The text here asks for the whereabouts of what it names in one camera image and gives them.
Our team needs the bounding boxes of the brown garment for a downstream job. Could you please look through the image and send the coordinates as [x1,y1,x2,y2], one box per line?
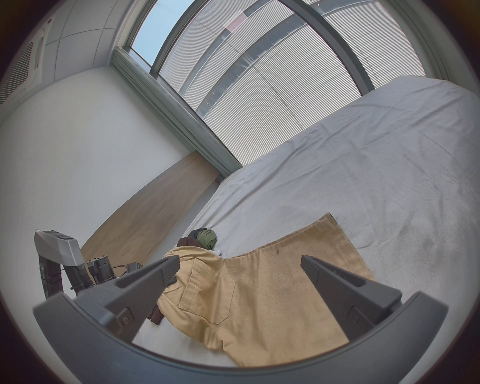
[147,236,205,326]

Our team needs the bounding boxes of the bed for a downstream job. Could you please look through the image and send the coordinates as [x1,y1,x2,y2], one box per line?
[80,75,480,368]

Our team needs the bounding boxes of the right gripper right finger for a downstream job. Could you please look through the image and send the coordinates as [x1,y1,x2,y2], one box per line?
[300,255,403,343]

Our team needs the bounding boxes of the grey-green curtain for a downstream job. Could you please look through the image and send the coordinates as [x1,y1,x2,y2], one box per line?
[111,47,242,179]
[390,0,456,81]

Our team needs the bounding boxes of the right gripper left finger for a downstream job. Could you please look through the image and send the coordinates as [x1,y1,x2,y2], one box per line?
[77,255,182,343]

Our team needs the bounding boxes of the window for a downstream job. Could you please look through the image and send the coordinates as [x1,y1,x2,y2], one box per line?
[129,0,428,169]

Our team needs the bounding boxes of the tan shorts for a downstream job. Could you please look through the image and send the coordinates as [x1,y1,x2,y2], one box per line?
[155,212,376,367]

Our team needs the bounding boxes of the white ceiling air vent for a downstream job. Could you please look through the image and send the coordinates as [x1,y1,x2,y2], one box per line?
[0,17,51,109]

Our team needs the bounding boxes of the green garment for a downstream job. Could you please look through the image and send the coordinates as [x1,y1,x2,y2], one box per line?
[197,229,218,250]

